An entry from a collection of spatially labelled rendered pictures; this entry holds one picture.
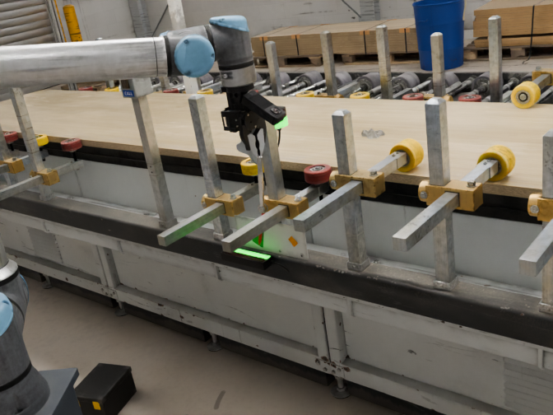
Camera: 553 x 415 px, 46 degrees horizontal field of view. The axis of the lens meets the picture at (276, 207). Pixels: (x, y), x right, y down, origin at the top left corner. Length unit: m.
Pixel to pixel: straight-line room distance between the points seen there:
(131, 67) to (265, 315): 1.30
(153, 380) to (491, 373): 1.34
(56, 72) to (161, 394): 1.52
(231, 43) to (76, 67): 0.38
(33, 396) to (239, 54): 0.94
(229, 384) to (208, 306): 0.33
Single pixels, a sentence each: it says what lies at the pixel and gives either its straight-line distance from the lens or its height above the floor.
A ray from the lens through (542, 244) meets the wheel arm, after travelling 1.27.
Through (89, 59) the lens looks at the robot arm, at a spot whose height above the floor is 1.36.
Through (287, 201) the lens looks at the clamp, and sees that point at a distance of 1.79.
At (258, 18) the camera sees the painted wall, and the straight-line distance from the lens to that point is 10.45.
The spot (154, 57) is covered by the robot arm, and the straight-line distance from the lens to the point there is 1.46.
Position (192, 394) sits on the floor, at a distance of 2.60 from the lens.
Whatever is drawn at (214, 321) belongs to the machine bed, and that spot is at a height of 0.16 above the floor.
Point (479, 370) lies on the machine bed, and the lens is 2.07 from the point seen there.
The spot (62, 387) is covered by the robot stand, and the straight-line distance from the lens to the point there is 1.75.
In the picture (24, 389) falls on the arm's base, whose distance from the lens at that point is 1.68.
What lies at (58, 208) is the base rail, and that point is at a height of 0.69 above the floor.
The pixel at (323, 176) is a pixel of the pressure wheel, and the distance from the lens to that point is 1.88.
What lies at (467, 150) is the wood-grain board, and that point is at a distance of 1.95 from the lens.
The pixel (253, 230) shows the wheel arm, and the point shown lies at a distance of 1.69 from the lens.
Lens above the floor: 1.53
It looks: 22 degrees down
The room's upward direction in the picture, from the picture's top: 9 degrees counter-clockwise
